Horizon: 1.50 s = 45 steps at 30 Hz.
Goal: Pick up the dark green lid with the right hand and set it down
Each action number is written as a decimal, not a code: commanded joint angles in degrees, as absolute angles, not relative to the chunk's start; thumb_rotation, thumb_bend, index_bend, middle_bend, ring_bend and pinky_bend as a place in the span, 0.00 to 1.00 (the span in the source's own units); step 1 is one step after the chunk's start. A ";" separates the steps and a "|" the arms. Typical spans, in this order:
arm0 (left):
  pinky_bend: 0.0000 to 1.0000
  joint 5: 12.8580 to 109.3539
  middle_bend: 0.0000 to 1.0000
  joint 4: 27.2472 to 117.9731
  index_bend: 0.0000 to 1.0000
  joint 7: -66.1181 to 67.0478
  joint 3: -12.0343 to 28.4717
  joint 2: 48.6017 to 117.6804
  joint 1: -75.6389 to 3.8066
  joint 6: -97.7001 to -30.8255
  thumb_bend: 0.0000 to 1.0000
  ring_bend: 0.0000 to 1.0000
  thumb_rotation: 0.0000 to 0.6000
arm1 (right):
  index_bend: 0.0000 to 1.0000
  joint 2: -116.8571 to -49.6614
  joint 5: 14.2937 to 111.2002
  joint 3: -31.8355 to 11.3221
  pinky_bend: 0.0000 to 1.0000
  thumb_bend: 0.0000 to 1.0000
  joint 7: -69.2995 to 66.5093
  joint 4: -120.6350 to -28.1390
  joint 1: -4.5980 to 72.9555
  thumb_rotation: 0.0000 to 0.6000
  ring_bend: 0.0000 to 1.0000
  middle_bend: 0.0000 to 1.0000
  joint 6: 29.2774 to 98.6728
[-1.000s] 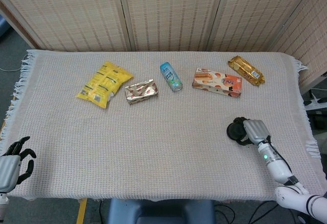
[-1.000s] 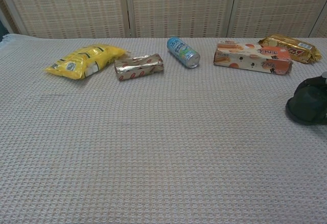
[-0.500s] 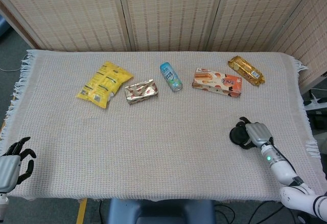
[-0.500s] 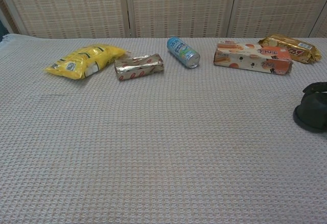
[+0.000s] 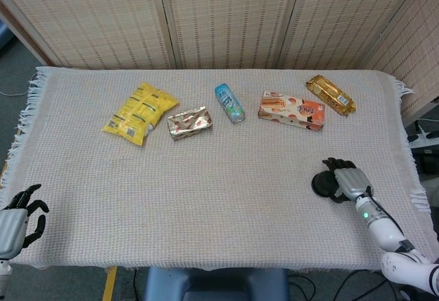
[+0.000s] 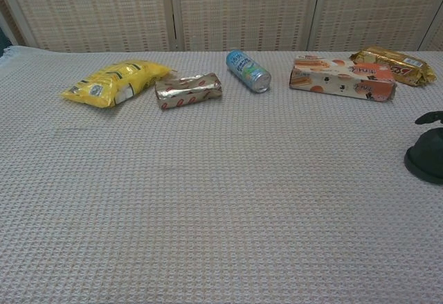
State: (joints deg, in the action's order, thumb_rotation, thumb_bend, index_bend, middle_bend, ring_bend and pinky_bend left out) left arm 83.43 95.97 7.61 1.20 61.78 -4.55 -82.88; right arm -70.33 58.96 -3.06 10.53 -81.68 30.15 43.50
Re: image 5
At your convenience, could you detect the black dice cup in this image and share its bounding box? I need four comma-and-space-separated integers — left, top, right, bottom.
312, 169, 339, 196

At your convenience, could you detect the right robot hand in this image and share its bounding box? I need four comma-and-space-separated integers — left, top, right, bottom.
322, 157, 375, 203

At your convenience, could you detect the silver foil snack pack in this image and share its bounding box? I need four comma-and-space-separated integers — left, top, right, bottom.
167, 106, 214, 142

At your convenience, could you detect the yellow snack bag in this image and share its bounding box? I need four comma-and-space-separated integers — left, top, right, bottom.
102, 81, 180, 147

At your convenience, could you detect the orange and white biscuit box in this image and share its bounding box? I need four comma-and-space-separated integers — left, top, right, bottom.
257, 91, 327, 133

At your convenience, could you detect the black floor cable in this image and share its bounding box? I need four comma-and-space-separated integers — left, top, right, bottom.
287, 272, 390, 301

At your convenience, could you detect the blue drink can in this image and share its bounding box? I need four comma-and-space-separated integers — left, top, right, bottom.
214, 82, 246, 124

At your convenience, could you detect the woven folding screen panel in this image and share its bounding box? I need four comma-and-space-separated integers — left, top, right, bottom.
159, 0, 305, 71
281, 0, 425, 71
0, 0, 176, 71
359, 0, 439, 123

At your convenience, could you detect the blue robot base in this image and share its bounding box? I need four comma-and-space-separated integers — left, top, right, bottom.
143, 266, 291, 301

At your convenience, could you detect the gold foil biscuit pack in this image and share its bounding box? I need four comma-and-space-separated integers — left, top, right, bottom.
305, 75, 357, 116

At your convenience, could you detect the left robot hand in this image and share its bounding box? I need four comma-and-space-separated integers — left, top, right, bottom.
0, 183, 49, 260

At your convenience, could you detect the yellow floor tape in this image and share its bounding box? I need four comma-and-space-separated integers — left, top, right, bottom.
102, 265, 118, 301

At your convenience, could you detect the beige waffle-weave tablecloth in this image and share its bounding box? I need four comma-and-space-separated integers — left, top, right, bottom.
0, 66, 439, 271

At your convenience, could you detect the dark green round tray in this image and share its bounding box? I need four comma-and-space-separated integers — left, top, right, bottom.
310, 172, 339, 199

